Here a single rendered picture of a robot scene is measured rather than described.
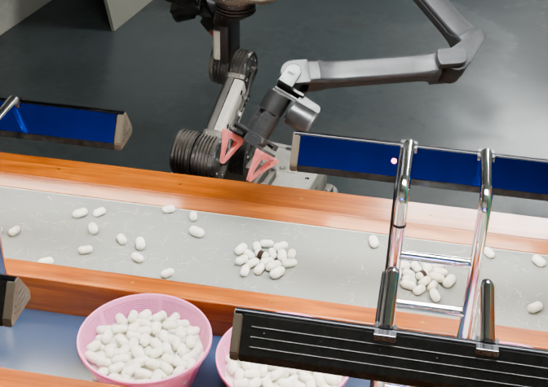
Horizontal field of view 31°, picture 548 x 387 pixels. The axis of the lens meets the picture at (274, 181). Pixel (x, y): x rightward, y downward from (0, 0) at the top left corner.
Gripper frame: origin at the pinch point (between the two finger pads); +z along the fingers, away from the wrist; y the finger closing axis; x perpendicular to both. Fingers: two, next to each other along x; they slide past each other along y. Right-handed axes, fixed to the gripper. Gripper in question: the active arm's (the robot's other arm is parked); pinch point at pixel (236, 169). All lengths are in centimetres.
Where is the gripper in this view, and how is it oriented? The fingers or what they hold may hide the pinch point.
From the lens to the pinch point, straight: 221.7
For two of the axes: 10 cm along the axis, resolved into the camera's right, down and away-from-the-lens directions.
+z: -5.0, 8.6, 0.6
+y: -6.5, -4.2, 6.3
